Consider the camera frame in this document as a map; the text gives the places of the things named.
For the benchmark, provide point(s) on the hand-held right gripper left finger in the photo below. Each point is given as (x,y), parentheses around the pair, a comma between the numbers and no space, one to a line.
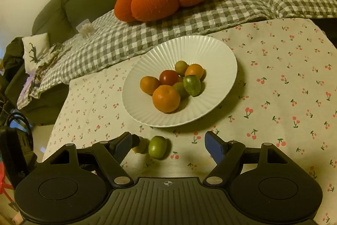
(123,144)

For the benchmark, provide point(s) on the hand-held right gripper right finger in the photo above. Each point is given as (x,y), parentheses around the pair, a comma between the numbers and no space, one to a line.
(213,147)

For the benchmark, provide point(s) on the small yellow-green fruit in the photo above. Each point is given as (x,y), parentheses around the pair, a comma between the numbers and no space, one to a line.
(142,147)
(181,67)

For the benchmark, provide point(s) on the green fruit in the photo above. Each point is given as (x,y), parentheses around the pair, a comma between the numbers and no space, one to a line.
(157,147)
(180,88)

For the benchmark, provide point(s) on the large orange tangerine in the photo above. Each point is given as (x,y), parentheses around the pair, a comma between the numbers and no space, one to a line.
(166,98)

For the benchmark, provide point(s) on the green reddish tomato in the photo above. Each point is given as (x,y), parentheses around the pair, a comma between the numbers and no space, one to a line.
(192,85)

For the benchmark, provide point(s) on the red tomato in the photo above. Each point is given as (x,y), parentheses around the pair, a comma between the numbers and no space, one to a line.
(169,77)

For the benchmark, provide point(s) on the white ribbed plate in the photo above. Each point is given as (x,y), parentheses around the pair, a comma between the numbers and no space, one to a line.
(210,56)

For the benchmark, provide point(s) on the red plastic object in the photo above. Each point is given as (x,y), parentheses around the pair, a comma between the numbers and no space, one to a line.
(5,182)

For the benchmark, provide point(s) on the cherry print tablecloth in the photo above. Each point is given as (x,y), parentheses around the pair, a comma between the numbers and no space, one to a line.
(276,109)

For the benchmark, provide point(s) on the dark garment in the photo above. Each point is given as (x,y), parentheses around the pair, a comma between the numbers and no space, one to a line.
(10,61)

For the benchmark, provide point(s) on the brown lace cloth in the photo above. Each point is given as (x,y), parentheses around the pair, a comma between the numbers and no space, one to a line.
(50,61)

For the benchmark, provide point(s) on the grey checkered blanket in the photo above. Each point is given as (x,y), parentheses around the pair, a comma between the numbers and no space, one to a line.
(118,37)

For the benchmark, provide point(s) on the small white printed pillow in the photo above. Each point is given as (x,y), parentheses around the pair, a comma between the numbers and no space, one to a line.
(35,52)

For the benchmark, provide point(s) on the clear plastic packet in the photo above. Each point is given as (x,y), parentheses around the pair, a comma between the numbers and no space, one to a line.
(85,28)

